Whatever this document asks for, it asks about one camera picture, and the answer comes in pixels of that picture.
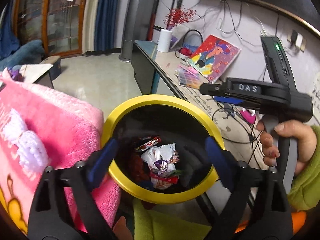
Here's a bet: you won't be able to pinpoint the wooden glass door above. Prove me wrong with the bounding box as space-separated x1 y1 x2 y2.
12 0 86 57

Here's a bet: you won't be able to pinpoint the red white candy wrapper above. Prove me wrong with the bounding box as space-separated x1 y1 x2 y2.
149 170 179 184

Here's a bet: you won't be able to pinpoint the colourful painting canvas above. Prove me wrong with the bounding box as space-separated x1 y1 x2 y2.
187 35 241 83

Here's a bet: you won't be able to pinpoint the dark tv cabinet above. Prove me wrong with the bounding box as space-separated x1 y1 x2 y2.
131 41 266 169

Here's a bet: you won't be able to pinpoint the right hand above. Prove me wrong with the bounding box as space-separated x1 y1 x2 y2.
257 120 317 176

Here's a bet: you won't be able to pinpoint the red snack wrapper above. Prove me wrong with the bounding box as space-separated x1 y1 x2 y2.
134 136 162 153

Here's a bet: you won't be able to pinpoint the dark blue curtain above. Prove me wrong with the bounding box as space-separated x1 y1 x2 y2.
94 0 118 51

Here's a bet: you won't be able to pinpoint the low coffee table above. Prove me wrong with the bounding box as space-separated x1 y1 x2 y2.
7 55 62 90

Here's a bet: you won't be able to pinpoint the white foam net bundle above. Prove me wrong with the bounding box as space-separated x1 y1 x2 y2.
2 108 49 173

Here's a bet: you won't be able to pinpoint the white snack bag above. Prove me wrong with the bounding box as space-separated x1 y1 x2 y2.
141 143 182 190

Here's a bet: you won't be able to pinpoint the yellow rimmed trash bin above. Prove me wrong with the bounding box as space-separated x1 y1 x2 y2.
101 94 223 205

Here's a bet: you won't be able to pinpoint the grey tower air conditioner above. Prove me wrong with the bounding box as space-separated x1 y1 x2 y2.
119 0 156 62

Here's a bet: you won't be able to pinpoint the white cylinder vase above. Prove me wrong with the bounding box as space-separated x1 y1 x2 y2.
157 29 172 53

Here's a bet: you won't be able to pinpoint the blue grey sofa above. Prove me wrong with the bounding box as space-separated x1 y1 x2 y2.
1 0 45 72

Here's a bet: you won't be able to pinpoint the green sleeve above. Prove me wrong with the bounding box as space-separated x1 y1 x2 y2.
132 198 211 240
287 126 320 211

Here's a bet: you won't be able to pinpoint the pink cartoon fleece blanket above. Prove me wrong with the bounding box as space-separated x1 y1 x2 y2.
1 78 127 239

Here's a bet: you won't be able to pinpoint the green right sleeve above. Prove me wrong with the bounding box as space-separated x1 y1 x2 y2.
287 126 320 211

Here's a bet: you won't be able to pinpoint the red berry branches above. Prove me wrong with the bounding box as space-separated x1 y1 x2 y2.
164 8 196 30

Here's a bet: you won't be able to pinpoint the green left sleeve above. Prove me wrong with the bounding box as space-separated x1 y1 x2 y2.
132 198 211 240

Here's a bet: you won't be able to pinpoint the colour pencil set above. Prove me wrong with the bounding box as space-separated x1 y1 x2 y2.
176 64 203 89

